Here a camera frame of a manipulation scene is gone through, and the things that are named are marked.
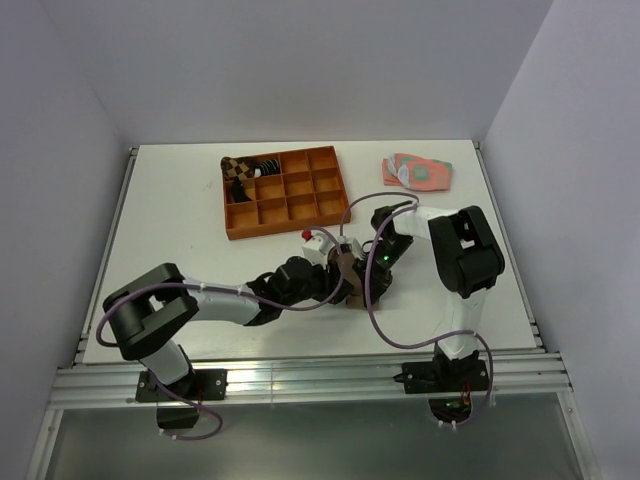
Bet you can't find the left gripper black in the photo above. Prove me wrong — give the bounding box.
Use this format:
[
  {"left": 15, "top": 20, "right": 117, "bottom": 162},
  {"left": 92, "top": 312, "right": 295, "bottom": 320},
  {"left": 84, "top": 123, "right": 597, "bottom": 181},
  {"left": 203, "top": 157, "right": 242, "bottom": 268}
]
[{"left": 281, "top": 254, "right": 354, "bottom": 309}]

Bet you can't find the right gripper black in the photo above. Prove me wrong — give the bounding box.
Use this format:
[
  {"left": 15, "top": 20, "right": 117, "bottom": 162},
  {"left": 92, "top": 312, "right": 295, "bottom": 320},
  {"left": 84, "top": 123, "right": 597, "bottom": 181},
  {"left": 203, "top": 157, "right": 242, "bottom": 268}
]
[{"left": 352, "top": 234, "right": 414, "bottom": 308}]

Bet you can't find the brown sock striped cuff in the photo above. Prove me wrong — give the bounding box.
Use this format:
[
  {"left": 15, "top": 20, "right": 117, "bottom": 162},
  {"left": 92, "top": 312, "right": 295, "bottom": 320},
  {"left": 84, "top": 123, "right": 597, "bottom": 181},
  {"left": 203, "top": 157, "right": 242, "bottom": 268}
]
[{"left": 328, "top": 251, "right": 367, "bottom": 310}]

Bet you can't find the black white striped sock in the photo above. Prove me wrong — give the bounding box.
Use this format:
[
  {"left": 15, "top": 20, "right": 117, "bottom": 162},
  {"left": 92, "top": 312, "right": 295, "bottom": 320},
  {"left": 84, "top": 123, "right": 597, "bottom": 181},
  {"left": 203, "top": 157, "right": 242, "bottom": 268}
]
[{"left": 254, "top": 158, "right": 281, "bottom": 178}]

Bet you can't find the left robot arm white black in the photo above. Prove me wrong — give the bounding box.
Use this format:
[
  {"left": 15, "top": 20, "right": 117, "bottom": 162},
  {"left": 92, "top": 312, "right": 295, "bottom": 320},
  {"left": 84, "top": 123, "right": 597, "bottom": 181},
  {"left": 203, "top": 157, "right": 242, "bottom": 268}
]
[{"left": 96, "top": 256, "right": 353, "bottom": 399}]

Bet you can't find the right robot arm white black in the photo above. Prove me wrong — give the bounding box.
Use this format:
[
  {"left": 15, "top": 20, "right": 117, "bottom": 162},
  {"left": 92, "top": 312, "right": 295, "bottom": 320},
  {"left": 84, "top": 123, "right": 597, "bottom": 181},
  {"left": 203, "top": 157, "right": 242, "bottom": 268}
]
[{"left": 361, "top": 201, "right": 505, "bottom": 390}]

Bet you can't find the pink green dotted sock pair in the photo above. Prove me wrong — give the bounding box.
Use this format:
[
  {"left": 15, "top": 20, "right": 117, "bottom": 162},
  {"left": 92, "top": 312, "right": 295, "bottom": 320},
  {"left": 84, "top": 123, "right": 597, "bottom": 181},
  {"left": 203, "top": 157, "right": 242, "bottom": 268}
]
[{"left": 381, "top": 152, "right": 453, "bottom": 192}]

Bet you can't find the orange compartment tray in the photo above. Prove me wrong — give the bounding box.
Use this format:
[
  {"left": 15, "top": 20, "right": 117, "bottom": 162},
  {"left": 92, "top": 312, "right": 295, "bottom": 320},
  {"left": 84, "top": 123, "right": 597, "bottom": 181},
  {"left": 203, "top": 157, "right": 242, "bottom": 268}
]
[{"left": 221, "top": 146, "right": 351, "bottom": 240}]

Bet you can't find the checkered brown rolled sock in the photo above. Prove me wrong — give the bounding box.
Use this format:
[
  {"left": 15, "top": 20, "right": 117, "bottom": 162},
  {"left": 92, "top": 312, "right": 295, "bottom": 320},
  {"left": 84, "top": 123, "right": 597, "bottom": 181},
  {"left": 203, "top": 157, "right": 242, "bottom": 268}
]
[{"left": 220, "top": 157, "right": 260, "bottom": 203}]

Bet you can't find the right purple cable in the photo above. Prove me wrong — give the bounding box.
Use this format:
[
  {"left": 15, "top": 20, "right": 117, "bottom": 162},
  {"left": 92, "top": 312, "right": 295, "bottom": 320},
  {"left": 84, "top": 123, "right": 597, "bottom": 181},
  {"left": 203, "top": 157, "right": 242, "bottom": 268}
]
[{"left": 338, "top": 193, "right": 496, "bottom": 429}]

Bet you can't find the purple cable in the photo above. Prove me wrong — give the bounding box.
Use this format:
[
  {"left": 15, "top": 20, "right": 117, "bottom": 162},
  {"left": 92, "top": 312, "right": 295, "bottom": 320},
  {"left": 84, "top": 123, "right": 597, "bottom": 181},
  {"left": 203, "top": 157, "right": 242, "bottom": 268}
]
[
  {"left": 95, "top": 226, "right": 347, "bottom": 442},
  {"left": 338, "top": 193, "right": 496, "bottom": 429}
]

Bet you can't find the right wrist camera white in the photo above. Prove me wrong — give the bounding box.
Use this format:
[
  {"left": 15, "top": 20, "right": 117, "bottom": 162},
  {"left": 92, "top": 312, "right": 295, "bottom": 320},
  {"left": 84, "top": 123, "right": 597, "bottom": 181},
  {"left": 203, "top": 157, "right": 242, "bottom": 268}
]
[{"left": 338, "top": 235, "right": 364, "bottom": 258}]

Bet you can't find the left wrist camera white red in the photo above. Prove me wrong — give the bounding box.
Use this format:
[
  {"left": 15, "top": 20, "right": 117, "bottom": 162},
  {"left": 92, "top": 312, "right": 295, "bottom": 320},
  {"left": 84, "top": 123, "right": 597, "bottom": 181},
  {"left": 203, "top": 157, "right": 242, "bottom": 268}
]
[{"left": 301, "top": 229, "right": 333, "bottom": 266}]

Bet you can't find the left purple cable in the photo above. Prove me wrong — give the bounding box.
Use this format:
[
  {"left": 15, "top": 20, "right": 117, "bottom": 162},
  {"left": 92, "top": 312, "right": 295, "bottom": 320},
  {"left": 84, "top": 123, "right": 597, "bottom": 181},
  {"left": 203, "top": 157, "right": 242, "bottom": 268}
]
[{"left": 95, "top": 226, "right": 347, "bottom": 442}]

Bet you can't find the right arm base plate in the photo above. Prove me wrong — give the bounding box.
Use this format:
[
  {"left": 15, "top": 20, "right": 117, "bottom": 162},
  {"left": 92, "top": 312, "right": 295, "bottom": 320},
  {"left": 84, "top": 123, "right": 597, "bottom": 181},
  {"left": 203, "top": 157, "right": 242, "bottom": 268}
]
[{"left": 393, "top": 355, "right": 490, "bottom": 394}]

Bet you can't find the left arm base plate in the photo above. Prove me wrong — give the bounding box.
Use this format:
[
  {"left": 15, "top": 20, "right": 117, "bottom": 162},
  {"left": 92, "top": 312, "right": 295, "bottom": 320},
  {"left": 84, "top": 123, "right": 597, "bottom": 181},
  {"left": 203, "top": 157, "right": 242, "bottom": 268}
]
[{"left": 135, "top": 369, "right": 227, "bottom": 403}]

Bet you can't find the aluminium rail frame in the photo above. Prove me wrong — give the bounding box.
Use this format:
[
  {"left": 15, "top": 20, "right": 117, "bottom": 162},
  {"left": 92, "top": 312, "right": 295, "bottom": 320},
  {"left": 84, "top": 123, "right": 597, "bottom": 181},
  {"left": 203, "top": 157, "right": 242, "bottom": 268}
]
[{"left": 47, "top": 351, "right": 572, "bottom": 410}]

